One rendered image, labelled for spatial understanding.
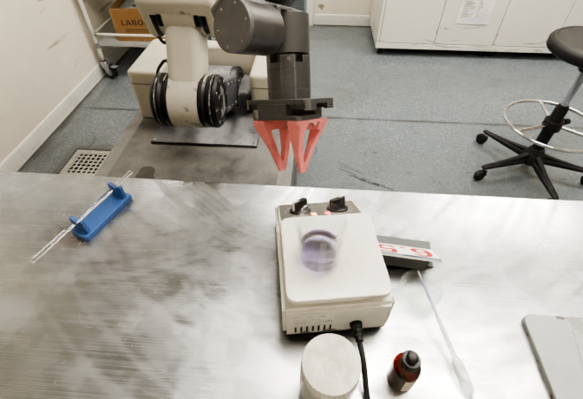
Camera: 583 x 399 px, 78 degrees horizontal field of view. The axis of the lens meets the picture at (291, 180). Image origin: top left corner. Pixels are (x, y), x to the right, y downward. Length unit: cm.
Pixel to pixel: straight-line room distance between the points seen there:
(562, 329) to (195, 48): 105
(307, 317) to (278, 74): 29
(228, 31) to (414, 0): 242
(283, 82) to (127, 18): 222
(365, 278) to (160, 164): 102
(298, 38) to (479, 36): 261
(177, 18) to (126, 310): 85
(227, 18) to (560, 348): 54
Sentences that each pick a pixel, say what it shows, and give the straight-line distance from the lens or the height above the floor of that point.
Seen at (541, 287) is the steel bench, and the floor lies 75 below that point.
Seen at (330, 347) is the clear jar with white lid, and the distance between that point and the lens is 40.
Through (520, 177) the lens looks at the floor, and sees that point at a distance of 206.
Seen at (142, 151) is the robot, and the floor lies 37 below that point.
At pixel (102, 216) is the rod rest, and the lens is 66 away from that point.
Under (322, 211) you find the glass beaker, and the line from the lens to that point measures 41.
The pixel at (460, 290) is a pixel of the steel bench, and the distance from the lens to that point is 57.
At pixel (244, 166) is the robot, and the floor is 37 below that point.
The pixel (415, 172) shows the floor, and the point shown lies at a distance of 187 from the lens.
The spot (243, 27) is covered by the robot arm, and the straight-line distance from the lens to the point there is 41.
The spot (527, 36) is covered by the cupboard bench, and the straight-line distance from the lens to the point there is 316.
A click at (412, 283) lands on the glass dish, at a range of 55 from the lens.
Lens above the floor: 120
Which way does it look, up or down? 44 degrees down
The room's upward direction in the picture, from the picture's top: straight up
